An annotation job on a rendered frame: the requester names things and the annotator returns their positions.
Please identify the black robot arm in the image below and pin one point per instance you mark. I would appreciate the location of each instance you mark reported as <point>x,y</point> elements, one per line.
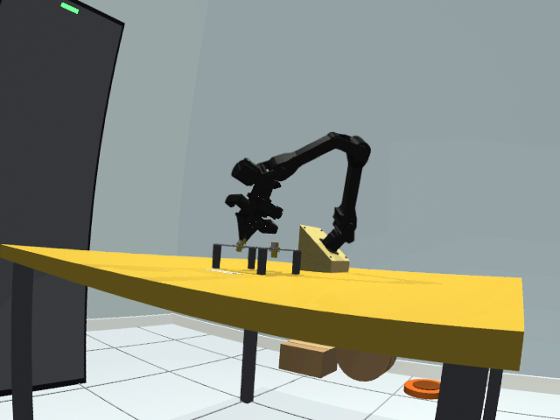
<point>283,166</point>

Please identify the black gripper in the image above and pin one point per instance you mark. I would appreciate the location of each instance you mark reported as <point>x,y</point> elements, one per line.
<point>248,219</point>

